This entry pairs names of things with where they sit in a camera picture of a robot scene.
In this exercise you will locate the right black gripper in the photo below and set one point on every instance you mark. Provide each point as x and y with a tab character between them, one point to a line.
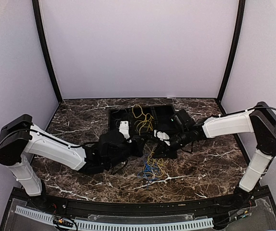
164	148

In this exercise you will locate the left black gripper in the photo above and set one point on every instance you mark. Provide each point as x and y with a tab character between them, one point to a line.
139	144

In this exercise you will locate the black three-compartment bin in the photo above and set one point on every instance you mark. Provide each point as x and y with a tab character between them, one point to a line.
144	120

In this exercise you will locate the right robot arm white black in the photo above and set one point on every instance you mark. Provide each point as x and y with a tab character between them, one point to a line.
259	120

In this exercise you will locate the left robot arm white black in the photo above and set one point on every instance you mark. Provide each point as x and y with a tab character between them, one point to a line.
22	136

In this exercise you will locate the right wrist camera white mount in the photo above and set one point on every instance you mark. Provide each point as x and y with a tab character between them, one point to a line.
162	136

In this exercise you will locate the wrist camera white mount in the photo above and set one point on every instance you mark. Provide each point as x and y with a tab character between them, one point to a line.
124	129
162	136

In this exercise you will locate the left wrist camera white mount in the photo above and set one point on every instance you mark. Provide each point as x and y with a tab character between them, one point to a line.
124	129

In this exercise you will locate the white slotted cable duct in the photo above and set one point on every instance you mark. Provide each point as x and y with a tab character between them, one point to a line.
110	223

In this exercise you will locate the black front rail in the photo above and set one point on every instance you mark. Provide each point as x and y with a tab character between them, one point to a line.
212	207

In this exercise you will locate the right black frame post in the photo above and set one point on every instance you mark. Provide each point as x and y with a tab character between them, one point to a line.
233	50

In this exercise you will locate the black frame post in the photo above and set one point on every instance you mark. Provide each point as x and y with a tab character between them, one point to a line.
45	50
233	50

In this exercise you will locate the left black frame post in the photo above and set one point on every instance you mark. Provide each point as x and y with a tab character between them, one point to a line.
45	50

